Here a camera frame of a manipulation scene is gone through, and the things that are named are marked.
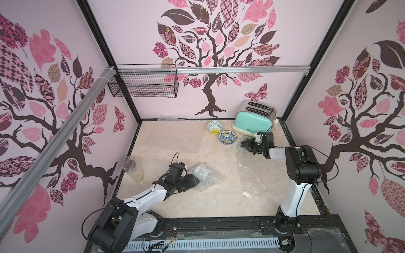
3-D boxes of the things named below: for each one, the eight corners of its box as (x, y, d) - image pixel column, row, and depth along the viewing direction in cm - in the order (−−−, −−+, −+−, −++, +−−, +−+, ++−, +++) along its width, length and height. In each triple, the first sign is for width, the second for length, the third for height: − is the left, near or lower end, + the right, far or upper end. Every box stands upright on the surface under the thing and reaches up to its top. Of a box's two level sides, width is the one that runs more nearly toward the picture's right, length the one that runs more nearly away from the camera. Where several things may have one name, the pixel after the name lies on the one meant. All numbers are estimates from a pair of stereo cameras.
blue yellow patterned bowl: (219, 145, 106) (219, 142, 103) (218, 133, 113) (218, 130, 110) (236, 145, 106) (237, 142, 103) (234, 133, 113) (235, 130, 110)
